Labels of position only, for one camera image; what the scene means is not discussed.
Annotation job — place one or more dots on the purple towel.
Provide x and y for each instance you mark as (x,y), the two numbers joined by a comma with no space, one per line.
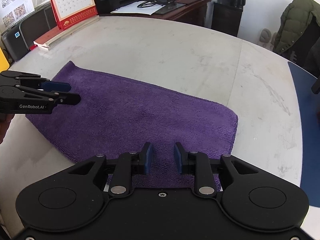
(125,105)

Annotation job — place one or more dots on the black eyeglasses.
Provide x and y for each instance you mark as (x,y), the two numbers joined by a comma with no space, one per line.
(146,4)

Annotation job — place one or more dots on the green padded jacket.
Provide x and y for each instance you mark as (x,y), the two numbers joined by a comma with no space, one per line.
(295,22)

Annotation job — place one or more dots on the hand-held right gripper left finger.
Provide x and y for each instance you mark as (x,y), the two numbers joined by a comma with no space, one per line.
(148,158)

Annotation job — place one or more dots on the white patterned wall poster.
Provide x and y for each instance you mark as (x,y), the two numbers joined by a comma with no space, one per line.
(15,2)

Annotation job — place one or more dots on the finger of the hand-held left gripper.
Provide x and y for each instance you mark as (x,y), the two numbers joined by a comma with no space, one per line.
(70,99)
(57,86)

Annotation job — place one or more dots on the black cabinet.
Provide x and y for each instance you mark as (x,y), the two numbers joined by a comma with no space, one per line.
(225,20)

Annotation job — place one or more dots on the blue table mat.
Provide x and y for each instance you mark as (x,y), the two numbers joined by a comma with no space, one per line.
(310,142)

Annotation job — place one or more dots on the grey plush slippers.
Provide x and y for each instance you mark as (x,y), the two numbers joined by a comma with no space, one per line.
(266,36)

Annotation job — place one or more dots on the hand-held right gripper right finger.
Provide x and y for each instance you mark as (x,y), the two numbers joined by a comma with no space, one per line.
(178,158)

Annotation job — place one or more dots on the dark wooden desk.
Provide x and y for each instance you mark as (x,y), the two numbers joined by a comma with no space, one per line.
(192,7)

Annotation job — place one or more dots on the red desk calendar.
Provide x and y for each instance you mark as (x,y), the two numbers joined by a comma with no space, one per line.
(70,2)

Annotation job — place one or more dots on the black computer case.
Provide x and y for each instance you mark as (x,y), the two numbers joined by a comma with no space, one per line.
(32,30)

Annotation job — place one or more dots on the person's left hand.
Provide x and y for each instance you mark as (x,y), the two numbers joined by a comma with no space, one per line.
(3,125)

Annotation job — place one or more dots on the yellow envelope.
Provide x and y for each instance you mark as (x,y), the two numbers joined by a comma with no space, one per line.
(3,60)

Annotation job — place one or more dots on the black power adapter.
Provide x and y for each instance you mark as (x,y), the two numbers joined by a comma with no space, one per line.
(163,0)

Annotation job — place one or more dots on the dark desk pad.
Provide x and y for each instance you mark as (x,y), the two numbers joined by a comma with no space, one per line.
(172,7)

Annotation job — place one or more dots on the white paper sheet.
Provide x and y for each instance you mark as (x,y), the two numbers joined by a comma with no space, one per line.
(132,10)

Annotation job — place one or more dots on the red and white book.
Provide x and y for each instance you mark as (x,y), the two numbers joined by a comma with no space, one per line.
(50,40)

